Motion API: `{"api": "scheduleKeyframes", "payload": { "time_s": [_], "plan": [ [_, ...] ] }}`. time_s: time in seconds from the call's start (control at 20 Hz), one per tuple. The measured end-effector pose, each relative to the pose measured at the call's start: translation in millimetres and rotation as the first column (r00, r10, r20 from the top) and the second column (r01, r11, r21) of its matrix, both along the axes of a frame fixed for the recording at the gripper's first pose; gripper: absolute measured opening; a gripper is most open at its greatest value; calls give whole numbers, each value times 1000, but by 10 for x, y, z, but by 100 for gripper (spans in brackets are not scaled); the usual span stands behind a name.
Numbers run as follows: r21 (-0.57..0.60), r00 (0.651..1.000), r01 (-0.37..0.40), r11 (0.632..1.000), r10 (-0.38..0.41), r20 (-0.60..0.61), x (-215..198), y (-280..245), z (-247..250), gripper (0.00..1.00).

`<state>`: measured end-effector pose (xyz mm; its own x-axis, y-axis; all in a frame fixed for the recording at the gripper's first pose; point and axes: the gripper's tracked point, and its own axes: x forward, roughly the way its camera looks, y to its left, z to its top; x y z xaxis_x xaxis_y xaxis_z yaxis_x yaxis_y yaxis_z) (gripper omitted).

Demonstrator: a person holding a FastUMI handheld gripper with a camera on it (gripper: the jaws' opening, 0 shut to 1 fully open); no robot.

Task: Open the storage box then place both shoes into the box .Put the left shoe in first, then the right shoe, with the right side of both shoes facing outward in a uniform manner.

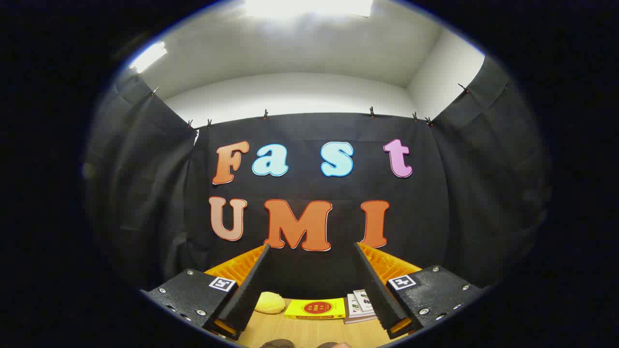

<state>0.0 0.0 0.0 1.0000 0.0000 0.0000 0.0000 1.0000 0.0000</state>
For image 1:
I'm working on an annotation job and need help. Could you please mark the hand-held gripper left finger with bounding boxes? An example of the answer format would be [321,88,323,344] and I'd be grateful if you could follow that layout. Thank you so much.
[140,243,271,341]

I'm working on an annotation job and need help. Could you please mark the yellow bun plush toy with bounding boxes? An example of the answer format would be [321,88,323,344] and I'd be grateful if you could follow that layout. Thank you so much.
[255,291,286,315]

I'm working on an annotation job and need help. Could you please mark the yellow book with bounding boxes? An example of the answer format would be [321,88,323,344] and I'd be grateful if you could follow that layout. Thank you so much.
[284,298,347,320]

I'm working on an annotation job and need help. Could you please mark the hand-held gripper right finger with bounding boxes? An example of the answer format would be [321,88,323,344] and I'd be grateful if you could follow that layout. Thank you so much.
[353,242,484,340]

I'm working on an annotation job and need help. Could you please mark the row of small cloth clips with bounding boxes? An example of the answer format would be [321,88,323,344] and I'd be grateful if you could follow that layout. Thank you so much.
[151,83,471,129]

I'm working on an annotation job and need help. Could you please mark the ceiling light panel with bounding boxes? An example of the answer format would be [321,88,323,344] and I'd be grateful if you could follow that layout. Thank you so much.
[130,42,168,74]
[244,0,374,19]

